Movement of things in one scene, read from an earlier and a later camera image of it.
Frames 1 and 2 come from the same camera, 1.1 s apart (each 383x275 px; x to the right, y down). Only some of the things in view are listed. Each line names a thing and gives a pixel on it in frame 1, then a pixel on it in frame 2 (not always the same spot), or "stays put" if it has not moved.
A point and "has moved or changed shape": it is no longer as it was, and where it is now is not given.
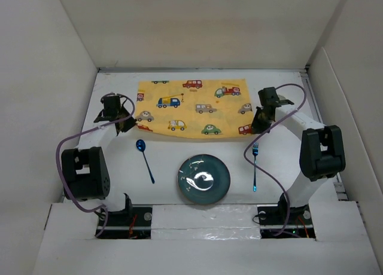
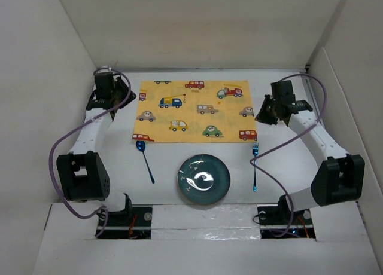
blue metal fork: x=255 y=148 stays put
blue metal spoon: x=140 y=145 stays put
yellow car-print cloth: x=194 y=108 has moved or changed shape
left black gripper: x=130 y=124 -> x=119 y=84
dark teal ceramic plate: x=203 y=179 stays put
